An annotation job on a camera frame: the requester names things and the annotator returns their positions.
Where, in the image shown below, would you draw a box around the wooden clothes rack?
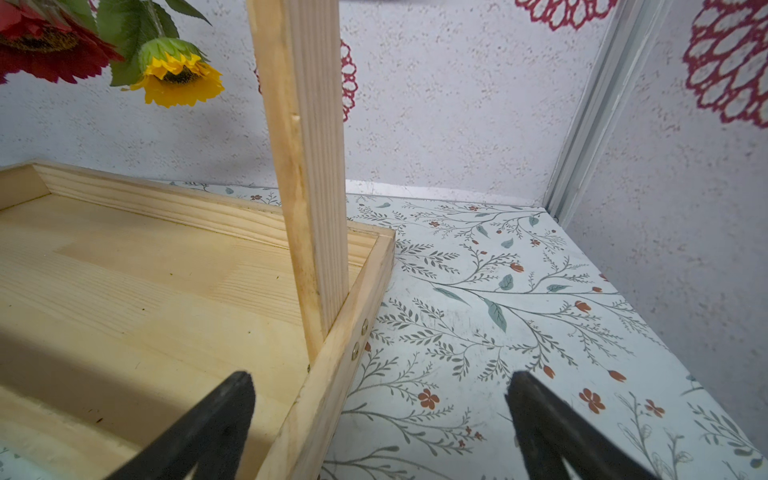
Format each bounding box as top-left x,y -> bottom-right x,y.
1,1 -> 395,479

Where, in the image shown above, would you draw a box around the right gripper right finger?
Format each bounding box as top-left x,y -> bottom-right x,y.
505,371 -> 655,479

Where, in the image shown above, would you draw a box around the yellow artificial flower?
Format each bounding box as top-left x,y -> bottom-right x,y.
96,0 -> 225,108

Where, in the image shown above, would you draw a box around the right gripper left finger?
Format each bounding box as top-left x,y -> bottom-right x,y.
109,371 -> 256,479

